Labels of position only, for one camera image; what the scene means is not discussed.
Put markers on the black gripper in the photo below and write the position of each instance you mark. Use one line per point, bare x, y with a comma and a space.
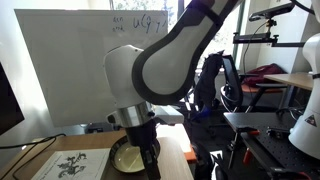
141, 135

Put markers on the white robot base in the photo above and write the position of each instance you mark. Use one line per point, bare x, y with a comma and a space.
308, 110

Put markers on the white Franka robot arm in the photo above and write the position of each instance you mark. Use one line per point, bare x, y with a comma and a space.
166, 66

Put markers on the dark-rimmed cream bowl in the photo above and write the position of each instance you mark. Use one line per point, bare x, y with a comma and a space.
125, 158

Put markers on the grey flat box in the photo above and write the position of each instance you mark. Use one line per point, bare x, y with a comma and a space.
169, 115

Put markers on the paper with dragon drawing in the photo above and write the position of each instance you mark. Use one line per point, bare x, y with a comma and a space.
71, 165

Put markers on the black jacket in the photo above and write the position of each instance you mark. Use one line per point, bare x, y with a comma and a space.
208, 80

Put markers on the black perforated breadboard table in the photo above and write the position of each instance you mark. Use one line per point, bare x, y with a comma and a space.
266, 146

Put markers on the black office chair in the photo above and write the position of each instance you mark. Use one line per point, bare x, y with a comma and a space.
233, 83

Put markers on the large whiteboard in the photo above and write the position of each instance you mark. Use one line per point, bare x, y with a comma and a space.
66, 66

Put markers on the dark red bag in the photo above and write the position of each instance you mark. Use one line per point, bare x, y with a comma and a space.
263, 73

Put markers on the black computer monitor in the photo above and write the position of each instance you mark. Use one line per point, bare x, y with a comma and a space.
8, 103

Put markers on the light wooden desk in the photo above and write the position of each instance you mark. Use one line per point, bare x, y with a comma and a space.
293, 80

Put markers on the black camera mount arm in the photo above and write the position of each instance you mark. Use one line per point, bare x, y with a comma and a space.
258, 38

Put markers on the black stereo camera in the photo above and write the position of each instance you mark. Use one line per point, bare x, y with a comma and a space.
271, 11

